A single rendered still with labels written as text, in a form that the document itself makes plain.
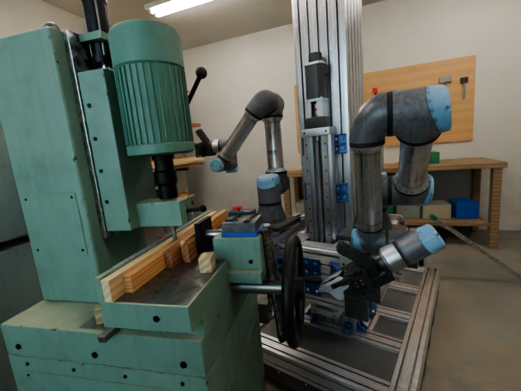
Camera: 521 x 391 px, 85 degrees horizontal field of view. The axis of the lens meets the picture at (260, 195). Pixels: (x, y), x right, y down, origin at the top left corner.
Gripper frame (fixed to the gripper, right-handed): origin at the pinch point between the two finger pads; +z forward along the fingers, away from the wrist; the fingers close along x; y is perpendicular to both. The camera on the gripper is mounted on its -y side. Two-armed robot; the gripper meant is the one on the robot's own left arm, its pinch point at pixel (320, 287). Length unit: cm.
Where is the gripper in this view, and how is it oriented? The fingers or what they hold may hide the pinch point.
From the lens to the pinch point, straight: 91.9
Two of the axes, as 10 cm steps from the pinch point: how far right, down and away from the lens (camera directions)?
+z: -7.9, 5.4, 2.9
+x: 2.2, -1.9, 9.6
